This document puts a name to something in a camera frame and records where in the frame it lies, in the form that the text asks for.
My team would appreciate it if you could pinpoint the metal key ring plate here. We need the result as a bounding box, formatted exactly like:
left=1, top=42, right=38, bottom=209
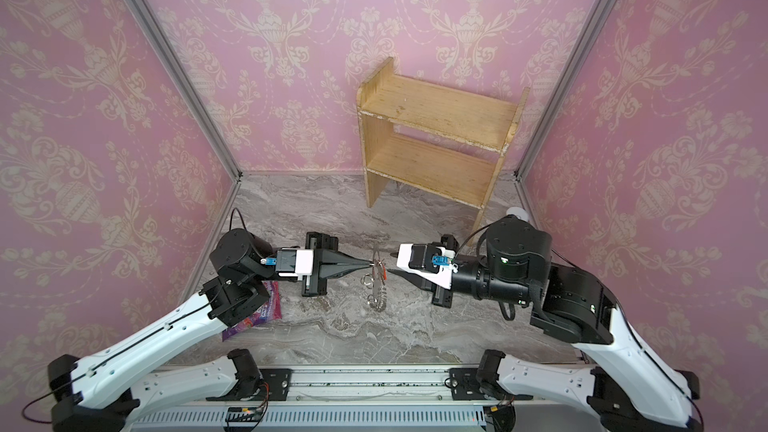
left=361, top=249, right=387, bottom=312

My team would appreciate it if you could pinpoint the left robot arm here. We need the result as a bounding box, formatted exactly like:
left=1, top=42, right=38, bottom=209
left=46, top=225, right=373, bottom=431

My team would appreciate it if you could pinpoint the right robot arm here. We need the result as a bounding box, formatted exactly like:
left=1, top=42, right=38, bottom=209
left=393, top=207, right=705, bottom=431

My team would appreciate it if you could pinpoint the pink snack packet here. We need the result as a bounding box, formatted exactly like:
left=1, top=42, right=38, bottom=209
left=222, top=281, right=282, bottom=341

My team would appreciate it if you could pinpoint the wooden two-tier shelf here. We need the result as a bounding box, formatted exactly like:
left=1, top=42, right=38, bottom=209
left=356, top=57, right=531, bottom=229

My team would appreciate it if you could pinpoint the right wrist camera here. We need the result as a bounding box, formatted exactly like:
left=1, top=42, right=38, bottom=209
left=396, top=243, right=458, bottom=290

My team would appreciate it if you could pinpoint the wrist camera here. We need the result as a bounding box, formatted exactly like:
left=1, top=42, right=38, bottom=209
left=260, top=248, right=314, bottom=281
left=396, top=243, right=458, bottom=290

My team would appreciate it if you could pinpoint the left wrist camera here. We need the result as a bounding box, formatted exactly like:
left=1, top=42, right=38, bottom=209
left=260, top=248, right=314, bottom=281

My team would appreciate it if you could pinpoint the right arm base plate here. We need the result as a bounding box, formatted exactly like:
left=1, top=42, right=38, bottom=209
left=444, top=367, right=533, bottom=402

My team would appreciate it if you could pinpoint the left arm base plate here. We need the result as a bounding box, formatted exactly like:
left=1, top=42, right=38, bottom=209
left=206, top=368, right=293, bottom=402

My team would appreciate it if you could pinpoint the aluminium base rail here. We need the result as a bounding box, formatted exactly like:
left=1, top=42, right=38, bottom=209
left=128, top=365, right=602, bottom=431

